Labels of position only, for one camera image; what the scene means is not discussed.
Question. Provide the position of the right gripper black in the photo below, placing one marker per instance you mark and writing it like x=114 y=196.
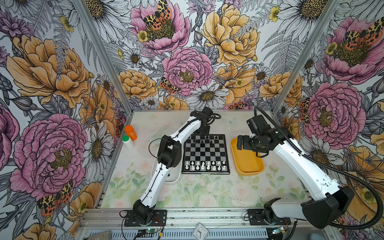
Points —
x=246 y=145

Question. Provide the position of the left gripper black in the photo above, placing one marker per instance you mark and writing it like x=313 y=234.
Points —
x=206 y=132

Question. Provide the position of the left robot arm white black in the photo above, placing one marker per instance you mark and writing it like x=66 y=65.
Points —
x=168 y=157

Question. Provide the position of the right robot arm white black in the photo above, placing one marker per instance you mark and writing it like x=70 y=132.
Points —
x=327 y=200

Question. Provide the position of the black white chess board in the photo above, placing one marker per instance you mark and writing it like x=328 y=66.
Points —
x=206 y=154

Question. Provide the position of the yellow plastic tray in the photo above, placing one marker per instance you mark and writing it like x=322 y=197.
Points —
x=247 y=163

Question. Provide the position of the white plastic tray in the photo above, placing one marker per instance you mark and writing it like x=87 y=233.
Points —
x=173 y=174

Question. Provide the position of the orange bottle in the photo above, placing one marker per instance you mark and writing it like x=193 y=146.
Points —
x=130 y=132

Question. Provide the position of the white bottle green cap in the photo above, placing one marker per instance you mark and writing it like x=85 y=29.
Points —
x=128 y=142

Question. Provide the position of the small white clock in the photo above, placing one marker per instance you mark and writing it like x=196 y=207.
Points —
x=200 y=232

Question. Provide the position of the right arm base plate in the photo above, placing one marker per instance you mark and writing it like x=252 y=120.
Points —
x=263 y=217

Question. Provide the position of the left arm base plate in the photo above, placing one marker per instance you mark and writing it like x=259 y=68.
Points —
x=156 y=218

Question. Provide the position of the aluminium frame rail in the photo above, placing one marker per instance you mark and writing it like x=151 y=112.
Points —
x=176 y=218

